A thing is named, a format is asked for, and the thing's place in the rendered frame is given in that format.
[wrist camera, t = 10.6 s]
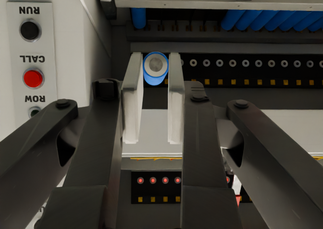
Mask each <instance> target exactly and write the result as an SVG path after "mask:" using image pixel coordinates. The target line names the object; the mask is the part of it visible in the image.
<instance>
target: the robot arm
mask: <svg viewBox="0 0 323 229"><path fill-rule="evenodd" d="M92 89H93V101H92V104H91V105H90V106H85V107H78V106H77V102H76V101H75V100H71V99H58V100H57V101H53V102H51V103H50V104H48V105H47V106H46V107H44V108H43V109H42V110H41V111H39V112H38V113H37V114H35V115H34V116H33V117H32V118H30V119H29V120H28V121H26V122H25V123H24V124H22V125H21V126H20V127H18V129H16V130H15V131H14V132H12V133H11V134H10V135H8V136H7V137H6V138H4V139H3V140H2V141H1V142H0V229H25V228H26V227H27V226H28V224H29V223H30V222H31V220H32V219H33V218H34V216H35V215H36V214H37V212H38V211H39V210H40V208H41V207H42V206H43V204H44V203H45V202H46V200H47V199H48V201H47V204H46V206H45V209H44V211H43V214H42V216H41V219H40V221H39V224H38V226H37V229H115V227H116V216H117V205H118V194H119V183H120V172H121V161H122V150H123V142H125V143H126V144H131V143H136V141H138V137H139V128H140V119H141V110H142V101H143V54H141V52H133V54H131V57H130V61H129V64H128V67H127V70H126V74H125V77H124V80H123V81H119V80H117V79H113V78H102V79H97V80H95V81H93V82H92ZM168 142H170V144H180V143H181V142H182V143H183V146H182V181H181V214H180V228H175V229H243V227H242V223H241V218H240V214H239V209H238V205H237V200H236V195H235V191H234V189H232V188H228V183H227V178H226V173H225V168H224V161H223V156H222V154H223V155H224V157H225V159H226V160H227V162H228V163H229V165H230V167H231V168H232V170H233V172H234V173H235V175H236V176H237V178H238V179H239V181H240V183H241V184H242V186H243V187H244V189H245V191H246V192H247V194H248V195H249V197H250V199H251V200H252V202H253V203H254V205H255V206H256V208H257V210H258V211H259V213H260V215H261V216H262V218H263V219H264V221H265V223H266V224H267V226H268V227H269V229H323V166H322V165H321V164H320V163H319V162H318V161H316V160H315V159H314V158H313V157H312V156H311V155H310V154H309V153H308V152H306V151H305V150H304V149H303V148H302V147H301V146H300V145H299V144H298V143H296V142H295V141H294V140H293V139H292V138H291V137H290V136H289V135H288V134H286V133H285V132H284V131H283V130H282V129H281V128H280V127H279V126H278V125H277V124H276V123H275V122H274V121H272V120H271V119H270V118H269V117H268V116H267V115H266V114H265V113H263V112H262V111H261V110H260V109H259V108H258V107H257V106H256V105H254V104H253V103H251V102H248V101H246V100H233V101H229V102H228V103H227V107H226V108H223V107H218V106H215V105H213V104H212V101H211V98H210V97H208V96H206V93H205V89H204V86H203V84H202V83H200V82H199V81H184V78H183V71H182V65H181V58H180V54H178V52H171V54H169V75H168ZM221 148H222V151H221ZM65 175H66V177H65V180H64V183H63V185H62V187H57V186H58V185H59V183H60V182H61V180H62V179H63V178H64V176H65Z"/></svg>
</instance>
